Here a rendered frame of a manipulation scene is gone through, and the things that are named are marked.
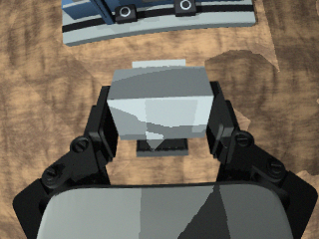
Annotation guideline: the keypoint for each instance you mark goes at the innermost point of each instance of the dark grey block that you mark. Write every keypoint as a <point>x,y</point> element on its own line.
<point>160,103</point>

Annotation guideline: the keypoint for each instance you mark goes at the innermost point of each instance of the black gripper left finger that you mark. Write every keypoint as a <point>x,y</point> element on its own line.
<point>79,166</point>

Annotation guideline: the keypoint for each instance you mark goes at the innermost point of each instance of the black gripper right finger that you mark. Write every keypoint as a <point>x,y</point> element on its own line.
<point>237,154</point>

